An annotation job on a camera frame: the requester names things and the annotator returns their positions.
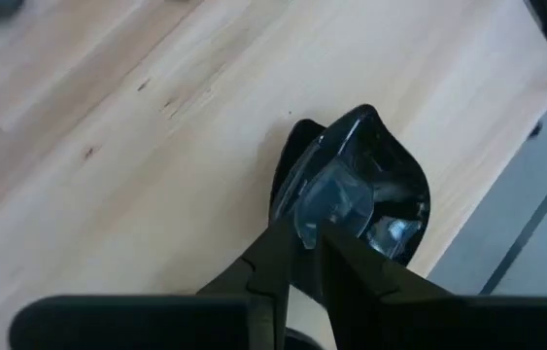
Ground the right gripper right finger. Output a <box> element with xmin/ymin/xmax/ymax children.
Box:
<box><xmin>320</xmin><ymin>222</ymin><xmax>468</xmax><ymax>350</ymax></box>

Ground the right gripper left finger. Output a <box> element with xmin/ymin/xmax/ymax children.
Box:
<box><xmin>197</xmin><ymin>221</ymin><xmax>297</xmax><ymax>350</ymax></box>

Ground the black leaf-shaped mini plate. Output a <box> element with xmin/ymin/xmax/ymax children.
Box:
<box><xmin>272</xmin><ymin>103</ymin><xmax>432</xmax><ymax>267</ymax></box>
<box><xmin>268</xmin><ymin>118</ymin><xmax>328</xmax><ymax>220</ymax></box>

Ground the wooden shelf with black legs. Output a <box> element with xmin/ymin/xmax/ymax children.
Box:
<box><xmin>0</xmin><ymin>0</ymin><xmax>547</xmax><ymax>350</ymax></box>

